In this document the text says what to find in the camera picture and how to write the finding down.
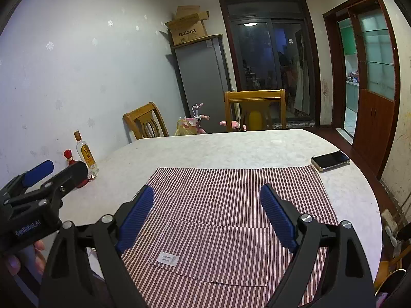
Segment clear liquor bottle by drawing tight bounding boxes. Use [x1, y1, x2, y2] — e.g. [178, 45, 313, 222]
[73, 130, 99, 182]

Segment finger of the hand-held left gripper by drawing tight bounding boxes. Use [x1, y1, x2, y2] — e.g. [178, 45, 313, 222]
[0, 160, 54, 199]
[8, 161, 89, 207]

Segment grey refrigerator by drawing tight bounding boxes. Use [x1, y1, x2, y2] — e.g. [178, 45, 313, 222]
[172, 35, 233, 129]

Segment pink children's tricycle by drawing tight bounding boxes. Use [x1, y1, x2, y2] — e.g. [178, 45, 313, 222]
[175, 103, 248, 136]

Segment red glass bottle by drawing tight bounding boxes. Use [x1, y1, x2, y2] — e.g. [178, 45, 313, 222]
[63, 149, 90, 189]

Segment green kitchen counter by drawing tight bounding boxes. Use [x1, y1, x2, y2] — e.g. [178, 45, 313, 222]
[345, 80, 359, 114]

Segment red striped cloth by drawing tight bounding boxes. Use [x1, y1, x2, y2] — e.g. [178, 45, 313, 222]
[120, 165, 339, 307]

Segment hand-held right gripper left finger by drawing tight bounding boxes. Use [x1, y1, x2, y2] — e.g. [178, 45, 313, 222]
[39, 185, 155, 308]

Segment person's left hand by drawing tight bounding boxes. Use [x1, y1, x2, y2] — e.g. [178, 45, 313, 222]
[6, 240, 47, 276]

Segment large cardboard box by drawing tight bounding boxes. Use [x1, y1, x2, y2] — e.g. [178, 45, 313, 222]
[164, 11, 210, 46]

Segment dark sliding glass door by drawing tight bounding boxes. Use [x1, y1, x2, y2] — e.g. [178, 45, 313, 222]
[218, 0, 322, 129]

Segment wooden doorway frame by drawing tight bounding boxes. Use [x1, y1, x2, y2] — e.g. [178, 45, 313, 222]
[323, 0, 400, 180]

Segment white dustpan with handle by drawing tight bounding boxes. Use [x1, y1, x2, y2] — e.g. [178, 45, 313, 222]
[381, 209, 402, 257]

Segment black smartphone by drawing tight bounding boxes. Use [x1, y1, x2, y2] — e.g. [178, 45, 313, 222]
[311, 150, 350, 172]

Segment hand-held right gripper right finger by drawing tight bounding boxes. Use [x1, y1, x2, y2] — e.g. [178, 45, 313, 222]
[259, 184, 376, 308]

